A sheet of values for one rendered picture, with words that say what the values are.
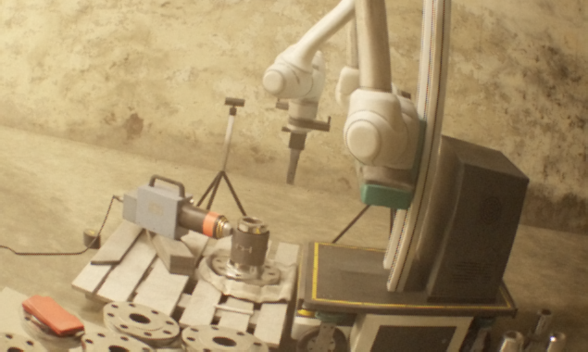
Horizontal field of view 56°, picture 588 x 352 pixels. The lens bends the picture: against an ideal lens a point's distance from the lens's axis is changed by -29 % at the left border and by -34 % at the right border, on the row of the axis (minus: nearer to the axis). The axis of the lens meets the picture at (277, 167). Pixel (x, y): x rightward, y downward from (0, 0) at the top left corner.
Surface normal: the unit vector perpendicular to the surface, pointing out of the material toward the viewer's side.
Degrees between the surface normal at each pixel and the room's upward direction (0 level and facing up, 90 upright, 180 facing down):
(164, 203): 90
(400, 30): 90
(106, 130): 91
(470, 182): 90
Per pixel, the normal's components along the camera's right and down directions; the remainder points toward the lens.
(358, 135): -0.44, 0.23
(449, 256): -0.05, 0.21
